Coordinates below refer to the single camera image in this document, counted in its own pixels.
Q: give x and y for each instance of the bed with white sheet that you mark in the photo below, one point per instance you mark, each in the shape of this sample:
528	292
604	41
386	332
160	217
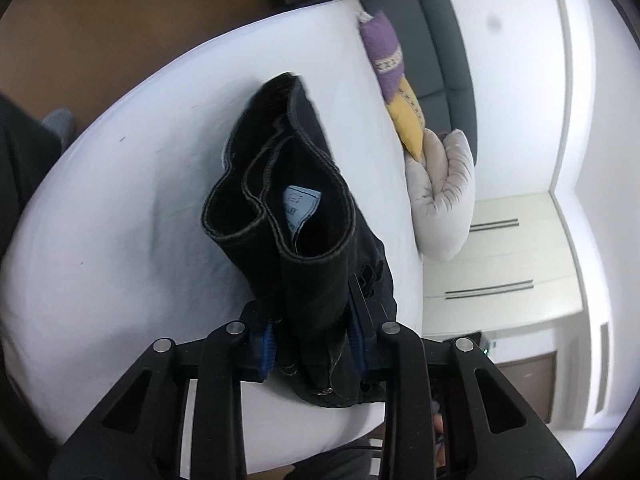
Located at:
125	210

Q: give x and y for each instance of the yellow pillow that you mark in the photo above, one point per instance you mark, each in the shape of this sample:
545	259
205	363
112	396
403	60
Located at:
410	120

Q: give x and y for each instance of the grey padded headboard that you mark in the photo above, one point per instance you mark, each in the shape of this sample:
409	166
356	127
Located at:
445	50

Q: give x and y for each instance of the beige plush cushion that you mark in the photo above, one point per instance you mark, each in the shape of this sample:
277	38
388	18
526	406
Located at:
442	200

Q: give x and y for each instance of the black pants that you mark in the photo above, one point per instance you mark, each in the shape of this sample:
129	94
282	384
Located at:
310	280

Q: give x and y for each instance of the white wardrobe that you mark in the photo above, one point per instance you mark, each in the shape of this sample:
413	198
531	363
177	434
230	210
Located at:
510	265

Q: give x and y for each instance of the purple pillow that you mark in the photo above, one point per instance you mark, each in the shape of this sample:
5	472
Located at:
382	50

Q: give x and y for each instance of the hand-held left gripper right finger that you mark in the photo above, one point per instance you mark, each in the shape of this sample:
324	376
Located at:
356	350

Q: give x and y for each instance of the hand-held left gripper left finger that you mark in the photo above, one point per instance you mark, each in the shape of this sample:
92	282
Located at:
267	355

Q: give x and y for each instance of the brown wooden door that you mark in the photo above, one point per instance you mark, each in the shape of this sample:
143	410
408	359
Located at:
525	385

